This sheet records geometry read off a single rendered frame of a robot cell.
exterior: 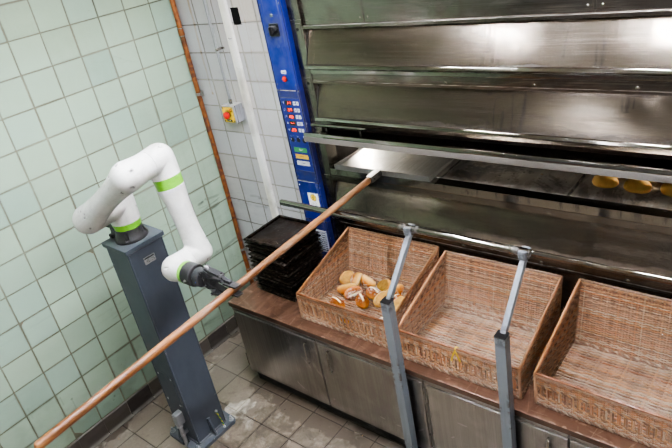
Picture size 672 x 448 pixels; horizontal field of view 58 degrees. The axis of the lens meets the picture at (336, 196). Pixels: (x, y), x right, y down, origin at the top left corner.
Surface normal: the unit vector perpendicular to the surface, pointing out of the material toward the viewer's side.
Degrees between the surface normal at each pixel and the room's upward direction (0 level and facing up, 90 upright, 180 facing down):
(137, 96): 90
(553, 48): 69
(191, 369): 90
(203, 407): 90
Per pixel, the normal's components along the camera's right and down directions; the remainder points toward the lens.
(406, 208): -0.63, 0.11
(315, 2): -0.61, 0.44
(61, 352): 0.77, 0.15
